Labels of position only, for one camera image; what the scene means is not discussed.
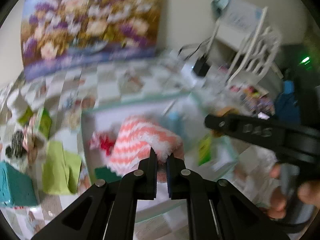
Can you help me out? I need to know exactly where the yellow green sponge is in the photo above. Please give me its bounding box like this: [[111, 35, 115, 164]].
[[94, 167, 121, 183]]

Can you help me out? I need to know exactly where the lime green cloth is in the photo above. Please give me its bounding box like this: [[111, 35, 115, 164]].
[[42, 141, 82, 195]]

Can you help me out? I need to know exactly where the green tissue pack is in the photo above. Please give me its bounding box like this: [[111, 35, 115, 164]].
[[198, 134, 212, 166], [33, 107, 52, 141]]

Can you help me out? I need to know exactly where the red pink flower hair tie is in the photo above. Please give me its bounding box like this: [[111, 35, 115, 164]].
[[88, 130, 117, 157]]

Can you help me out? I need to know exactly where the pink white fuzzy cloth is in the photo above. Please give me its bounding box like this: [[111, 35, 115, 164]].
[[106, 115, 184, 183]]

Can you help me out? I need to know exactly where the blue face mask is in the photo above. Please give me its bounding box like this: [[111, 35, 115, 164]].
[[163, 112, 184, 137]]

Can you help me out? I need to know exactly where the pink white scrunchie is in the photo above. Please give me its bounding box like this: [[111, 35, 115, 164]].
[[22, 118, 38, 166]]

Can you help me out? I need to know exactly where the leopard print scrunchie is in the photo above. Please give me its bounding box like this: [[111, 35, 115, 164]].
[[5, 130, 26, 159]]

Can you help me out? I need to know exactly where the person right hand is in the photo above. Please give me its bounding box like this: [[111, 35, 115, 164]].
[[266, 163, 320, 220]]

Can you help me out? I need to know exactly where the teal shallow tray box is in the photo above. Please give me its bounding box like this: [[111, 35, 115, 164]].
[[81, 93, 238, 222]]

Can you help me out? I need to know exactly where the patterned tablecloth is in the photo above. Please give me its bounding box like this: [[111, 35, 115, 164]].
[[0, 52, 283, 240]]

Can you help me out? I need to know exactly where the teal plastic toy case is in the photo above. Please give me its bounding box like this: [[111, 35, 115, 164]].
[[0, 162, 37, 207]]

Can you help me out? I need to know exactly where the green tissue pack upright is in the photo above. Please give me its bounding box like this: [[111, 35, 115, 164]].
[[33, 107, 52, 141]]

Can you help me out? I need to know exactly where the black power adapter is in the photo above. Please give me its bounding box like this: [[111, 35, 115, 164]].
[[193, 58, 210, 77]]

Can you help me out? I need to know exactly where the white pill bottle green label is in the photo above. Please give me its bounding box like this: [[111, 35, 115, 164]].
[[7, 89, 34, 127]]

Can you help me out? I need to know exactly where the white power strip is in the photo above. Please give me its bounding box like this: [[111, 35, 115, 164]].
[[181, 63, 200, 83]]

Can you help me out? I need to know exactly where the flower painting canvas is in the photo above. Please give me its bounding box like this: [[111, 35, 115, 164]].
[[21, 0, 163, 80]]

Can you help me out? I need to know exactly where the black cable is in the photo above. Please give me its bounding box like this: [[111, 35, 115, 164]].
[[177, 37, 213, 61]]

